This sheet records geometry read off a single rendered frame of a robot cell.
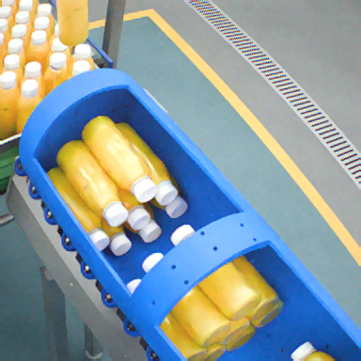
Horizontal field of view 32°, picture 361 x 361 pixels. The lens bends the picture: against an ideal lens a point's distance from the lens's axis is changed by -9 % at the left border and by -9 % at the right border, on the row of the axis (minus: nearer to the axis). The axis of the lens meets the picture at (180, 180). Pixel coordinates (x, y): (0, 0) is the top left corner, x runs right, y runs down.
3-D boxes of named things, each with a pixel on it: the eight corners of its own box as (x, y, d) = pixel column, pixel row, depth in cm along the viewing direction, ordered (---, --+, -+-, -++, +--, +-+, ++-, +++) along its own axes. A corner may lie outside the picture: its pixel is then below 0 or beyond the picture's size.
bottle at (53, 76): (39, 121, 160) (41, 70, 148) (44, 103, 164) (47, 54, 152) (65, 123, 160) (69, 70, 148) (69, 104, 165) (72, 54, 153)
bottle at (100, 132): (96, 110, 123) (144, 169, 115) (117, 118, 128) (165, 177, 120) (73, 137, 124) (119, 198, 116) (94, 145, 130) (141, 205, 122)
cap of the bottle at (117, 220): (127, 205, 120) (133, 212, 119) (114, 221, 121) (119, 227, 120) (113, 202, 117) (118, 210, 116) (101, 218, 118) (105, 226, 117)
